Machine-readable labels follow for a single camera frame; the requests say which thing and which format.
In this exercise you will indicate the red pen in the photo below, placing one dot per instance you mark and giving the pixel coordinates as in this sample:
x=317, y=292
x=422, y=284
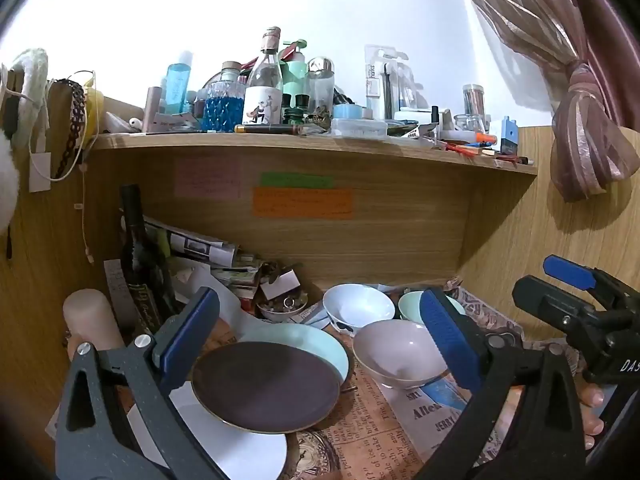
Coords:
x=457, y=148

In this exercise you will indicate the white plate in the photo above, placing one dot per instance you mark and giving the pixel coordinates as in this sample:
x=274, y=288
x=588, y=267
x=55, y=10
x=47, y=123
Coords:
x=240, y=452

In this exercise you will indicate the glass bottle with metal cap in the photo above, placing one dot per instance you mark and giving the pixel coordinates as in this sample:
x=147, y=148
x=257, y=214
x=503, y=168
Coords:
x=320, y=85

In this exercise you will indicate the green sticky note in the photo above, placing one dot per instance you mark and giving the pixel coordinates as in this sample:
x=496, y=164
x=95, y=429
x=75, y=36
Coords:
x=297, y=181

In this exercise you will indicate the car print newspaper mat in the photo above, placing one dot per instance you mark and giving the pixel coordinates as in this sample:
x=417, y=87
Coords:
x=435, y=410

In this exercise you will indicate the dark brown plate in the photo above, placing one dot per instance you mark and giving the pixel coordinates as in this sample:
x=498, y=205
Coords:
x=265, y=385

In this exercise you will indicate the person's right hand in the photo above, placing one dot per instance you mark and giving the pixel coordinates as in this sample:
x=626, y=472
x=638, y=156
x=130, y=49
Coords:
x=593, y=410

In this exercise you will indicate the small white paper box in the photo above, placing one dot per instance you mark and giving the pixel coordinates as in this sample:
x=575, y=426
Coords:
x=280, y=284

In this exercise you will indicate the packaged brush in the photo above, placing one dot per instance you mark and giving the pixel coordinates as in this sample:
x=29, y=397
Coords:
x=386, y=85

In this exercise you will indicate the long brown pen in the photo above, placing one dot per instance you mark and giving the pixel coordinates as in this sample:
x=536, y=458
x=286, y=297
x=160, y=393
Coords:
x=270, y=129

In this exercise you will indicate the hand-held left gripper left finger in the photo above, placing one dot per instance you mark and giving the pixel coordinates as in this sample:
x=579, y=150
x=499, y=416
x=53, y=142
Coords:
x=192, y=340

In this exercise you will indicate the striped mauve curtain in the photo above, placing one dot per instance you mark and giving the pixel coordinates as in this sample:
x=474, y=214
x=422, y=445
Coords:
x=575, y=60

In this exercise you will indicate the pile of folded newspapers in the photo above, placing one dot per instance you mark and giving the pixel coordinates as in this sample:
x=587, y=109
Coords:
x=200, y=250

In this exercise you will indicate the dark wine bottle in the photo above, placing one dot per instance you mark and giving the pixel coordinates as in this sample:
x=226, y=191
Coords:
x=142, y=270

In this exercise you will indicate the orange marker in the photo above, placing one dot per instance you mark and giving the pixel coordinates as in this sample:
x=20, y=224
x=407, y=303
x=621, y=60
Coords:
x=484, y=138

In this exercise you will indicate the white plush toy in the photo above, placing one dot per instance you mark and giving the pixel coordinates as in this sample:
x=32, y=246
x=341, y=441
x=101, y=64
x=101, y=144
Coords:
x=7, y=185

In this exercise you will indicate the dark green small bottle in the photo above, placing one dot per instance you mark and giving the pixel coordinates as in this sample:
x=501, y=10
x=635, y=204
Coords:
x=300, y=109
x=286, y=109

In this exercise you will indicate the white paper tag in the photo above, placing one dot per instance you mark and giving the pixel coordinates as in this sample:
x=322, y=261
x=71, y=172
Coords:
x=40, y=172

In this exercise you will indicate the light blue plate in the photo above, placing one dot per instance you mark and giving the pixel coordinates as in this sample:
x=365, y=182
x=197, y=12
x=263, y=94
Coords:
x=320, y=350

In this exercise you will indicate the pale pink bowl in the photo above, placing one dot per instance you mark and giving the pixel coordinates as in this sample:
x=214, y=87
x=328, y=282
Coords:
x=390, y=350

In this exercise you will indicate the round bottle of blue beads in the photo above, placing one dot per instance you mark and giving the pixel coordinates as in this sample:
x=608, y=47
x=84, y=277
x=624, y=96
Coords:
x=222, y=110

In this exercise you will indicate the clear bottle with illustrated label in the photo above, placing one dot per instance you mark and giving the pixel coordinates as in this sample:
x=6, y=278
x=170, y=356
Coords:
x=262, y=95

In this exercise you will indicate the pink tube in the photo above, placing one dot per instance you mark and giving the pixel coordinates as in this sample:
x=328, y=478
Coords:
x=151, y=110

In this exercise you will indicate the yellow hair band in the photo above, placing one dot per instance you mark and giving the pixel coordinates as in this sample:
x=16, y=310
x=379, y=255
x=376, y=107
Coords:
x=95, y=107

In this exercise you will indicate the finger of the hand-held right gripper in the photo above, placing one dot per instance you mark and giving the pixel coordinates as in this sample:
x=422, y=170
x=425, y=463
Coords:
x=545, y=300
x=567, y=271

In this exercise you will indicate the wooden desk shelf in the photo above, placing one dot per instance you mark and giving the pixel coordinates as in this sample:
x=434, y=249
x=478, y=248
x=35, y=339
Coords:
x=400, y=225

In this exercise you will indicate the orange sticky note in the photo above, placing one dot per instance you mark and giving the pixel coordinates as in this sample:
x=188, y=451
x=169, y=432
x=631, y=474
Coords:
x=302, y=202

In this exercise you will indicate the white bowl with black spots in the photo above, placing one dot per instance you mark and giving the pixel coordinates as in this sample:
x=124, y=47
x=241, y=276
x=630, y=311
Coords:
x=357, y=305

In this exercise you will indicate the glass jar of pens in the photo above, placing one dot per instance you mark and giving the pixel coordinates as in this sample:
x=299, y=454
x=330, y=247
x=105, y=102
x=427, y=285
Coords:
x=473, y=102

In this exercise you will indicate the light blue round container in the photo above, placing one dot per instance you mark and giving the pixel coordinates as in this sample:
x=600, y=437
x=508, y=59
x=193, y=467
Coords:
x=349, y=111

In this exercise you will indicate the clear plastic box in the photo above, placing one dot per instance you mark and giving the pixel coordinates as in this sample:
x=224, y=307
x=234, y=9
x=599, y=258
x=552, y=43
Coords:
x=357, y=128

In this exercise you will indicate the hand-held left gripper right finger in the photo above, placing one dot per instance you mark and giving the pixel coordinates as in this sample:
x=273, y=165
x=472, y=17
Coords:
x=445, y=335

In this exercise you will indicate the light green bowl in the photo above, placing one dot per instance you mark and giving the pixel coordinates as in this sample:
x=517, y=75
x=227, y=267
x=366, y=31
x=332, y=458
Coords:
x=410, y=306

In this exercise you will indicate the mint green pump bottle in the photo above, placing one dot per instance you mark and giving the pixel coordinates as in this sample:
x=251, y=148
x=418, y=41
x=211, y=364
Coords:
x=296, y=72

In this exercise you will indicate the blue liquid bottle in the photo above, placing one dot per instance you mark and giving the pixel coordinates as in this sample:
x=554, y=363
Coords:
x=177, y=85

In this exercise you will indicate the brown braided headband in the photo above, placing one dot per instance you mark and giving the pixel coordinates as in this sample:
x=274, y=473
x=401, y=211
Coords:
x=75, y=120

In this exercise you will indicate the pink sticky note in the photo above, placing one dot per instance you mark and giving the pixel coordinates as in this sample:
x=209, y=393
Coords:
x=207, y=177

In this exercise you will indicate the white fuzzy headband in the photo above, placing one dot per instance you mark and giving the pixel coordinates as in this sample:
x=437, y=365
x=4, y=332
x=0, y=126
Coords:
x=32, y=72

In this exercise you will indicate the small blue box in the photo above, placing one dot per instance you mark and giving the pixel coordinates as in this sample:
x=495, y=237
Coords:
x=510, y=137

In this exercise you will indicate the small bowl of trinkets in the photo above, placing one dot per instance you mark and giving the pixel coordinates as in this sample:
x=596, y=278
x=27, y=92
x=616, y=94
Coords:
x=282, y=310

